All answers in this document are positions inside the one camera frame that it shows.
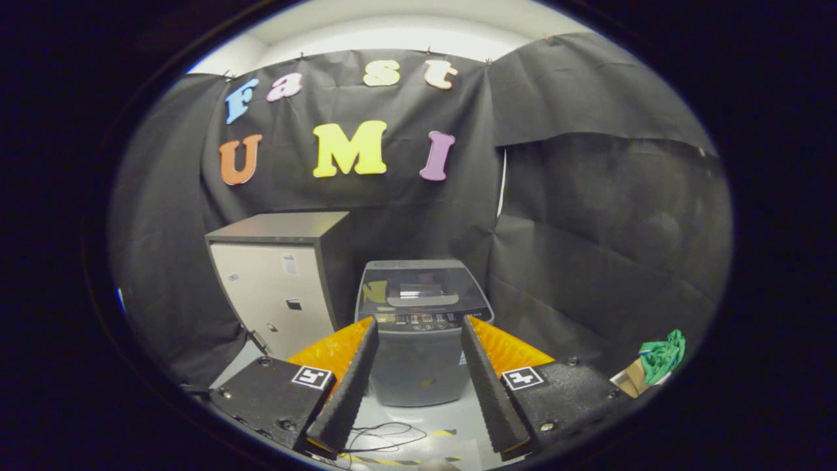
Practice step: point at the cardboard box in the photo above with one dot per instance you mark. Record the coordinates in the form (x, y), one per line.
(629, 378)

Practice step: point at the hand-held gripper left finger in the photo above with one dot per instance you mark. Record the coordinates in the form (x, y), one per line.
(350, 392)

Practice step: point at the green cloth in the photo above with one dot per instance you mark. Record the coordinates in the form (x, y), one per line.
(662, 356)

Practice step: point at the white cabinet with dark top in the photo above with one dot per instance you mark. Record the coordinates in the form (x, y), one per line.
(274, 288)

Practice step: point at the grey washing machine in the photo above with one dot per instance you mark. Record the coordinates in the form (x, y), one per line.
(418, 373)

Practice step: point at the black backdrop cloth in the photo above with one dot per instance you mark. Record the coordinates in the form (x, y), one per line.
(588, 216)

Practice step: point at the dark washing machine lid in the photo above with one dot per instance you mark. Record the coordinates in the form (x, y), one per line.
(418, 281)

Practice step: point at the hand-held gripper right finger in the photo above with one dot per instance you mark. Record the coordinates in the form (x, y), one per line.
(487, 392)

